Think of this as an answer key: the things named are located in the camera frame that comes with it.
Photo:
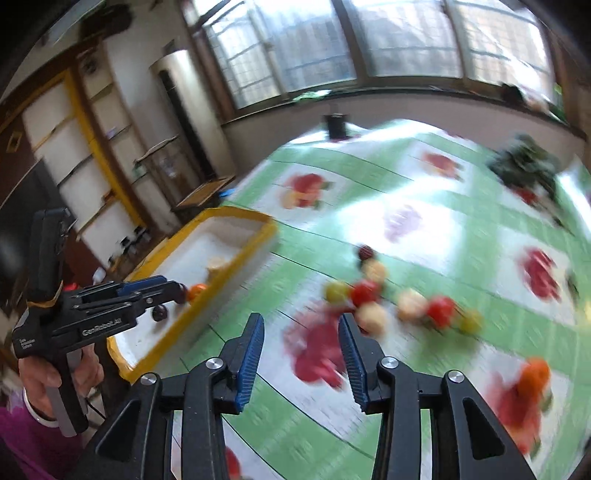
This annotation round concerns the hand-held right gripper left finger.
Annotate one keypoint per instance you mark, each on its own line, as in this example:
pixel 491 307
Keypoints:
pixel 249 364

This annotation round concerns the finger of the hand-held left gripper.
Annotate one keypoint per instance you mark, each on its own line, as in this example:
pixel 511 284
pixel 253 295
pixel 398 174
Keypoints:
pixel 115 305
pixel 138 285

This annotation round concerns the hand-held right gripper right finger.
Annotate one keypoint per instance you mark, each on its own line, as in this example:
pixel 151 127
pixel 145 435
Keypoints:
pixel 353 364

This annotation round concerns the dark purple grape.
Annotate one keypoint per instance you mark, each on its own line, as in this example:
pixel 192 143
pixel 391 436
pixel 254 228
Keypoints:
pixel 159 314

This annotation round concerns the small orange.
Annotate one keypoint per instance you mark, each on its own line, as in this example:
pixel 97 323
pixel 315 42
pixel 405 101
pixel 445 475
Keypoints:
pixel 535 374
pixel 196 292

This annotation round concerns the yellow cardboard box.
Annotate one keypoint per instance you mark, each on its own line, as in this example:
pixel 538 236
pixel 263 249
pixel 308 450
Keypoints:
pixel 194 258

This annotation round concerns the red cherry tomato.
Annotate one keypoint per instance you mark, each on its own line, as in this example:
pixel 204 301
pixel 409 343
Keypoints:
pixel 365 294
pixel 441 312

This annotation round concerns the green grape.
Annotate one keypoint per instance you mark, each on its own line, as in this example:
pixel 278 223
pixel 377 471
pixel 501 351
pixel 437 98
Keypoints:
pixel 336 292
pixel 471 322

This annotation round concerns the red date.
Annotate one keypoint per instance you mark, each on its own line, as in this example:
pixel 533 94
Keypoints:
pixel 364 252

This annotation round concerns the person's left forearm purple sleeve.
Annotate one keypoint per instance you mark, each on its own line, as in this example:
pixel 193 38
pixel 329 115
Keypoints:
pixel 32 447

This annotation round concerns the person's left hand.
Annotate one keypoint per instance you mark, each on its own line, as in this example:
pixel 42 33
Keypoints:
pixel 34 378

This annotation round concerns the small wooden desk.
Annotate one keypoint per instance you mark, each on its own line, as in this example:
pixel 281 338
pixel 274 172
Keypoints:
pixel 203 194

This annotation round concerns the glass shelf rack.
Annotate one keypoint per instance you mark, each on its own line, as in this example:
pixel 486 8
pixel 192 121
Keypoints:
pixel 157 161

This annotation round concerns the green fruit-print tablecloth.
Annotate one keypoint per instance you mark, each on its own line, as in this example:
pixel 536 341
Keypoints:
pixel 323 221

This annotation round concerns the white standing air conditioner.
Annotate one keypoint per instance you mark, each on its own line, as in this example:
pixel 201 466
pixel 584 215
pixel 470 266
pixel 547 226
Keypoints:
pixel 184 83

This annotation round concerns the black square stand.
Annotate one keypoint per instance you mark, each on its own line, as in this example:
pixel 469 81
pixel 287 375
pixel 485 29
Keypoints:
pixel 336 125

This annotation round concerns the dark green leafy vegetable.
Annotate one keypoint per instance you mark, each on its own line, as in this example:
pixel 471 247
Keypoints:
pixel 526 161

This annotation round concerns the large window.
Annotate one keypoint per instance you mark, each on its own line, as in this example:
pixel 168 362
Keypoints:
pixel 392 41

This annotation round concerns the yellow-framed wall cabinet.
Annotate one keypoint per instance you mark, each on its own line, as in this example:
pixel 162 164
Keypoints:
pixel 69 152

